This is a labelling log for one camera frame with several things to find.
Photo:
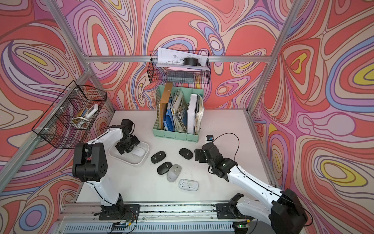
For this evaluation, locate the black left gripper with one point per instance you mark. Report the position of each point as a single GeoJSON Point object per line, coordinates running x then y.
{"type": "Point", "coordinates": [121, 149]}

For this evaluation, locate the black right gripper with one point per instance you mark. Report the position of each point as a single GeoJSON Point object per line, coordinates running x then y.
{"type": "Point", "coordinates": [199, 153]}

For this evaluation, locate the black mouse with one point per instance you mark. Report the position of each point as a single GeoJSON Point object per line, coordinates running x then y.
{"type": "Point", "coordinates": [186, 153]}
{"type": "Point", "coordinates": [158, 157]}
{"type": "Point", "coordinates": [164, 168]}

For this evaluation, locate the grey mouse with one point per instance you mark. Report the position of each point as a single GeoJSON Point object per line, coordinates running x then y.
{"type": "Point", "coordinates": [174, 173]}

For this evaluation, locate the black mouse front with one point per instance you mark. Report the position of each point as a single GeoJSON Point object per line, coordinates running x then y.
{"type": "Point", "coordinates": [164, 168]}

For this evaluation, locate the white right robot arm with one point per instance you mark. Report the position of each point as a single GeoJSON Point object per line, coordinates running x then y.
{"type": "Point", "coordinates": [282, 210]}

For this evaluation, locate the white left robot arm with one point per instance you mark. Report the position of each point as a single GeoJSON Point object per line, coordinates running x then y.
{"type": "Point", "coordinates": [90, 166]}

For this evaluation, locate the white storage box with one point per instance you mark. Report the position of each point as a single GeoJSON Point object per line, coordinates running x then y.
{"type": "Point", "coordinates": [129, 158]}

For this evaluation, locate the white upside-down mouse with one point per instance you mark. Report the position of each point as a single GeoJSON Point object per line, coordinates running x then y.
{"type": "Point", "coordinates": [188, 185]}

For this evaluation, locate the blue booklet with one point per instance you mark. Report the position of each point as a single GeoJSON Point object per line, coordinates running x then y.
{"type": "Point", "coordinates": [168, 118]}

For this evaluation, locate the white binder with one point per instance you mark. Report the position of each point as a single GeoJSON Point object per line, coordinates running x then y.
{"type": "Point", "coordinates": [191, 112]}

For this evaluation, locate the white remote control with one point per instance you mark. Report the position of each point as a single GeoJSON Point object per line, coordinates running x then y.
{"type": "Point", "coordinates": [91, 111]}

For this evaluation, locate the magazines stack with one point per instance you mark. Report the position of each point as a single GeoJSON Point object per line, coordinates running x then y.
{"type": "Point", "coordinates": [179, 111]}

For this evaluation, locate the brown folder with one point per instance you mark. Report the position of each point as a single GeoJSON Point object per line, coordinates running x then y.
{"type": "Point", "coordinates": [166, 94]}

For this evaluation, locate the white paper sheets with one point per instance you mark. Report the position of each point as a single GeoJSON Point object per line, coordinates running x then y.
{"type": "Point", "coordinates": [169, 58]}

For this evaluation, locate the black tape roll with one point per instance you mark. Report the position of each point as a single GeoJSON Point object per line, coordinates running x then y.
{"type": "Point", "coordinates": [191, 61]}

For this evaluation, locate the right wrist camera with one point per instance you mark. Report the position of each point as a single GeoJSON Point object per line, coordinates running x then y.
{"type": "Point", "coordinates": [209, 138]}

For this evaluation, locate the black wire basket left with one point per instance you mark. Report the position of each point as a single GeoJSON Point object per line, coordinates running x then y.
{"type": "Point", "coordinates": [55, 126]}

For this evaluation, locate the black wire basket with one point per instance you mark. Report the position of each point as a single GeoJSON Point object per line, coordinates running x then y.
{"type": "Point", "coordinates": [55, 126]}
{"type": "Point", "coordinates": [180, 75]}

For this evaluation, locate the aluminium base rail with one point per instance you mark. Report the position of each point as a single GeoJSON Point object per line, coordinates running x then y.
{"type": "Point", "coordinates": [206, 217]}

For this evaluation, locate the black wire basket back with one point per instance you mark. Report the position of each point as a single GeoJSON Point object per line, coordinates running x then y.
{"type": "Point", "coordinates": [180, 75]}

